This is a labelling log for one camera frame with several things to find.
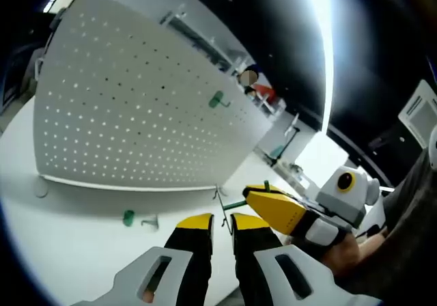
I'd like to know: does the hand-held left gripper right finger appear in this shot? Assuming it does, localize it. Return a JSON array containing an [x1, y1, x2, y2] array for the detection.
[[230, 212, 383, 306]]

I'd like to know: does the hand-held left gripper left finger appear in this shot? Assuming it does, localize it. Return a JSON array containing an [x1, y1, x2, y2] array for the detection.
[[70, 213, 214, 306]]

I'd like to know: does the green hook assembly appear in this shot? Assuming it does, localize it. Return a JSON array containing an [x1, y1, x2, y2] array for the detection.
[[212, 180, 274, 236], [208, 90, 232, 111], [122, 209, 160, 232]]

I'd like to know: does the white perforated mounting plate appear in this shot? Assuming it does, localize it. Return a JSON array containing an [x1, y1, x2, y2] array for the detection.
[[32, 0, 276, 198]]

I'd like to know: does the person's right hand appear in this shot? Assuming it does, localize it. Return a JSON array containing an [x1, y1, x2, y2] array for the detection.
[[319, 229, 389, 279]]

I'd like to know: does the green kick scooter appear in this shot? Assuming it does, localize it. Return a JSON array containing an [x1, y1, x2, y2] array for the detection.
[[264, 113, 301, 167]]

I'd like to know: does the person's dark grey shirt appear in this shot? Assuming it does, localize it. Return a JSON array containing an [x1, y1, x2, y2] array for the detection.
[[341, 148, 437, 300]]

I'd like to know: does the ceiling air conditioner unit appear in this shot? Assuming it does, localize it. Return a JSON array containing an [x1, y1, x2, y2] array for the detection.
[[397, 79, 437, 150]]

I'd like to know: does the ceiling light strip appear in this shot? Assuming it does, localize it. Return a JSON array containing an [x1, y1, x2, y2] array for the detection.
[[290, 0, 335, 133]]

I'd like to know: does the white storage shelf rack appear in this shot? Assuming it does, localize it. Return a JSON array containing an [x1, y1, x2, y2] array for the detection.
[[158, 8, 287, 119]]

